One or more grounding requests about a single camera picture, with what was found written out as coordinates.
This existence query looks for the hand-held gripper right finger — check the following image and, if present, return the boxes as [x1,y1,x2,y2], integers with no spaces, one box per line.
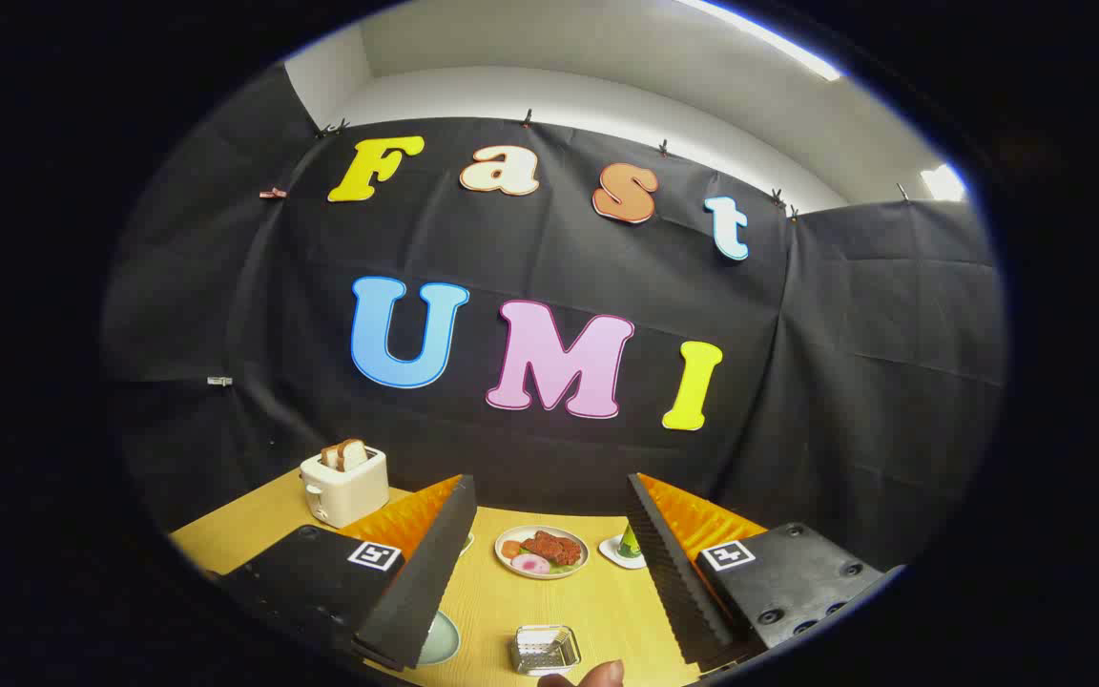
[626,472,905,674]

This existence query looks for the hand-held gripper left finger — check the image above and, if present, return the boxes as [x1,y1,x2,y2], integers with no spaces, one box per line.
[211,474,477,672]

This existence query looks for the pale green plate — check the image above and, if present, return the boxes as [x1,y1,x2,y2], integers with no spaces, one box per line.
[416,611,462,666]

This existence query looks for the white oval food plate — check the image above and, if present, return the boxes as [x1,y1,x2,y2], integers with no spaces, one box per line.
[494,525,591,580]

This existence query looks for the cream white toaster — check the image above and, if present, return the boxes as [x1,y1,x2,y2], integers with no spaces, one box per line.
[300,447,390,529]

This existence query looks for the brown meat slices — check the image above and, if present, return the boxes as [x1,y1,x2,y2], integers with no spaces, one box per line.
[523,531,582,566]

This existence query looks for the black backdrop cloth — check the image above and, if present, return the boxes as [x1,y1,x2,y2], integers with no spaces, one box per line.
[101,62,1008,573]

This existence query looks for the metal wire cutlery basket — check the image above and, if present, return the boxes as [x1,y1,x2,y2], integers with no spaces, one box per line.
[509,625,582,677]

